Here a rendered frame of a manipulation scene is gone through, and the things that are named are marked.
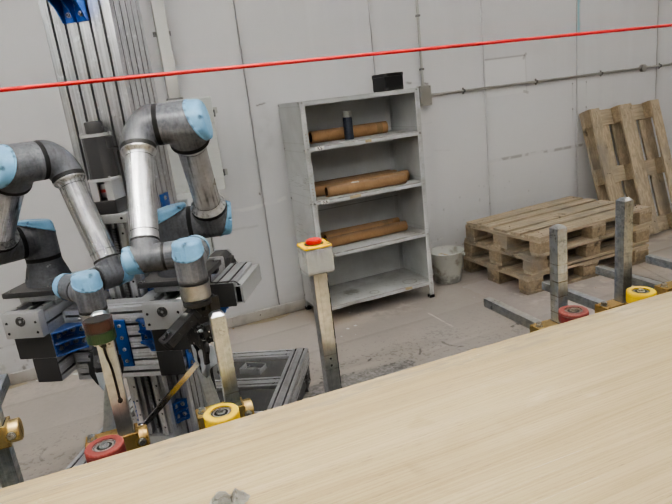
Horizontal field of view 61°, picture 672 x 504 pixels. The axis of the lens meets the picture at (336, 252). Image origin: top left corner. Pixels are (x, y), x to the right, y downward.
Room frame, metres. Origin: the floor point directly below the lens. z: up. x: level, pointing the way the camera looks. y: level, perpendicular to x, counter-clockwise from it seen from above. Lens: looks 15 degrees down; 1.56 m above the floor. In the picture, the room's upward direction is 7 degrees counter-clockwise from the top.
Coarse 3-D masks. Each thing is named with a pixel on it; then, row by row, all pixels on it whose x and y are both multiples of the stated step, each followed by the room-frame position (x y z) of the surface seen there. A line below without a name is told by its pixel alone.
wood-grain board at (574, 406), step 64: (576, 320) 1.43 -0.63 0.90; (640, 320) 1.38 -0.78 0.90; (384, 384) 1.20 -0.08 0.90; (448, 384) 1.17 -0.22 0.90; (512, 384) 1.14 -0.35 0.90; (576, 384) 1.10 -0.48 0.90; (640, 384) 1.07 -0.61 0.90; (192, 448) 1.04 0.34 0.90; (256, 448) 1.01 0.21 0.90; (320, 448) 0.98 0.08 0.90; (384, 448) 0.96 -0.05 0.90; (448, 448) 0.93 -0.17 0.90; (512, 448) 0.91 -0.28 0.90; (576, 448) 0.89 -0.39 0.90; (640, 448) 0.87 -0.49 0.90
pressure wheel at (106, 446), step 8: (96, 440) 1.10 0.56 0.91; (104, 440) 1.10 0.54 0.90; (112, 440) 1.10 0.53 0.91; (120, 440) 1.09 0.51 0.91; (88, 448) 1.07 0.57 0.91; (96, 448) 1.07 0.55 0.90; (104, 448) 1.07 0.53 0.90; (112, 448) 1.06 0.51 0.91; (120, 448) 1.07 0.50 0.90; (88, 456) 1.04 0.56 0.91; (96, 456) 1.04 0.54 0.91; (104, 456) 1.04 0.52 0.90
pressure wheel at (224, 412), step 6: (210, 408) 1.18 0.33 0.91; (216, 408) 1.18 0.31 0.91; (222, 408) 1.16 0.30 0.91; (228, 408) 1.17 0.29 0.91; (234, 408) 1.17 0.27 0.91; (204, 414) 1.15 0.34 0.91; (210, 414) 1.16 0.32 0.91; (216, 414) 1.15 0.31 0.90; (222, 414) 1.15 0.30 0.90; (228, 414) 1.14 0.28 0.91; (234, 414) 1.14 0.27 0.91; (204, 420) 1.14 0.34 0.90; (210, 420) 1.13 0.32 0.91; (216, 420) 1.12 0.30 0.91; (222, 420) 1.12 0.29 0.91; (228, 420) 1.13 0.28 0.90; (210, 426) 1.12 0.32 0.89
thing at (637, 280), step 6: (600, 270) 2.01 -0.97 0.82; (606, 270) 1.99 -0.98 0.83; (612, 270) 1.97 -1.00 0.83; (606, 276) 1.99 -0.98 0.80; (612, 276) 1.96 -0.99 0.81; (636, 276) 1.88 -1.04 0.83; (636, 282) 1.86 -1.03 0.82; (642, 282) 1.84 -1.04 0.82; (648, 282) 1.82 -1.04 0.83; (654, 282) 1.81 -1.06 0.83; (660, 282) 1.80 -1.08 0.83
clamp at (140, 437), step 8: (136, 424) 1.21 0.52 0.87; (144, 424) 1.21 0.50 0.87; (104, 432) 1.19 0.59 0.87; (112, 432) 1.19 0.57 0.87; (136, 432) 1.17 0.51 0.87; (144, 432) 1.18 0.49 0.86; (128, 440) 1.17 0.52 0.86; (136, 440) 1.17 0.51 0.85; (144, 440) 1.17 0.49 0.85; (128, 448) 1.16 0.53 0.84; (136, 448) 1.17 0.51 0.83
